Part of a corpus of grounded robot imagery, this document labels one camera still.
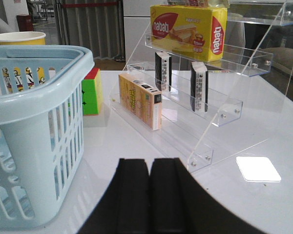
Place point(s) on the colourful puzzle cube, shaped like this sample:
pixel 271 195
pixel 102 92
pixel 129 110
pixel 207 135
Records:
pixel 92 93

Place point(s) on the yellow nabati wafer box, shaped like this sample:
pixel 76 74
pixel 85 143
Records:
pixel 191 31

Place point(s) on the clear acrylic display shelf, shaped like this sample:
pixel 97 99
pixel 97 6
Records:
pixel 249 112

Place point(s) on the black tissue pack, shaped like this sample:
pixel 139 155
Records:
pixel 199 87
pixel 163 70

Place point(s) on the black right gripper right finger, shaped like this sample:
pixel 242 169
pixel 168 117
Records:
pixel 179 205

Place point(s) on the light blue plastic basket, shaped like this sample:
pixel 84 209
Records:
pixel 41 129

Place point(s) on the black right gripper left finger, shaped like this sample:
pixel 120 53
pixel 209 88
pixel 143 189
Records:
pixel 124 207

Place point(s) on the orange cream carton box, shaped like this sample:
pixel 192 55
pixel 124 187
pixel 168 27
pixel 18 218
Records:
pixel 141 99

